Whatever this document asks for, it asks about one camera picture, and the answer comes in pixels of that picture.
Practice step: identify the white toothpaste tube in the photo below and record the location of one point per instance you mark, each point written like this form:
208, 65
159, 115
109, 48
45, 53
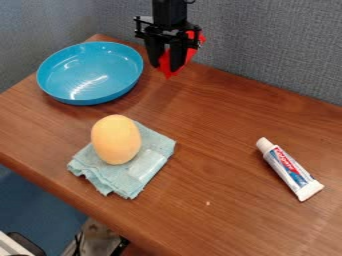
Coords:
298, 179

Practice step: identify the orange egg-shaped sponge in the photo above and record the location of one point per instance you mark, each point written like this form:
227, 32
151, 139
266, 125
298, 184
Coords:
115, 139

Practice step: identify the blue plate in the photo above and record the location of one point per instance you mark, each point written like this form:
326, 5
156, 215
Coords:
89, 73

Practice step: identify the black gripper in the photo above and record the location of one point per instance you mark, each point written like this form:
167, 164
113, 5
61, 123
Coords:
167, 27

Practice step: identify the grey object under table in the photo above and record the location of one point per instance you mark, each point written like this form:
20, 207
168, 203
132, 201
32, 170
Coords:
96, 240

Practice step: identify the light blue folded cloth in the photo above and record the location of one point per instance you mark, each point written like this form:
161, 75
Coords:
111, 178

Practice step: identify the red plastic block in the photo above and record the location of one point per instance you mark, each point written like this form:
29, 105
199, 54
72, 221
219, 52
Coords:
164, 61

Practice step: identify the clear small plastic piece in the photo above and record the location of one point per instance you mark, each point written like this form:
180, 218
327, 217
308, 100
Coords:
145, 165

